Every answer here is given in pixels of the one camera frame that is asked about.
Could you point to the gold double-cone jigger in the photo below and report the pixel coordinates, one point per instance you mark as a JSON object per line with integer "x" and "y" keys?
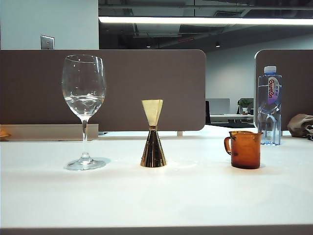
{"x": 153, "y": 151}

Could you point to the small amber measuring cup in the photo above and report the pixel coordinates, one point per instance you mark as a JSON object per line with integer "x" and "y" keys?
{"x": 245, "y": 154}

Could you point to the clear wine glass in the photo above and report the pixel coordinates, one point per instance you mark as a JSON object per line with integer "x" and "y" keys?
{"x": 84, "y": 80}

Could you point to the clear Ganten water bottle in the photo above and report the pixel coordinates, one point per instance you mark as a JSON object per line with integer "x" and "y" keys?
{"x": 270, "y": 102}

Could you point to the white partition foot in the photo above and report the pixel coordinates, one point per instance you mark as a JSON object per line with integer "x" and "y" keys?
{"x": 180, "y": 133}

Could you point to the wide brown desk partition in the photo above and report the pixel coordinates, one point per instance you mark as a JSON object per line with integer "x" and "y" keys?
{"x": 146, "y": 80}

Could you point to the grey background desk screen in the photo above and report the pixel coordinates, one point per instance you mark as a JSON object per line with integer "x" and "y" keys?
{"x": 217, "y": 106}

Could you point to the white background desk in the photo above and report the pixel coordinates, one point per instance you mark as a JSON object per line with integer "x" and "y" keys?
{"x": 232, "y": 117}

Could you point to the green potted plant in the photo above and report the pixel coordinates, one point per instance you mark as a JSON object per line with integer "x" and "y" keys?
{"x": 245, "y": 104}

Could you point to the long ceiling light strip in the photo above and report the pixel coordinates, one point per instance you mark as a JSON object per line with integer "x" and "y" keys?
{"x": 195, "y": 20}

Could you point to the narrow brown desk partition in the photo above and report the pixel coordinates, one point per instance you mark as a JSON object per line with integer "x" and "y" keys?
{"x": 296, "y": 93}

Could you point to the beige cloth bag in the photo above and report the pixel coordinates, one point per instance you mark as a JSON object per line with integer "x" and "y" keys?
{"x": 298, "y": 123}

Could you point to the metal wall switch plate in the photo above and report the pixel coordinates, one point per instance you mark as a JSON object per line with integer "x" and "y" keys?
{"x": 47, "y": 42}

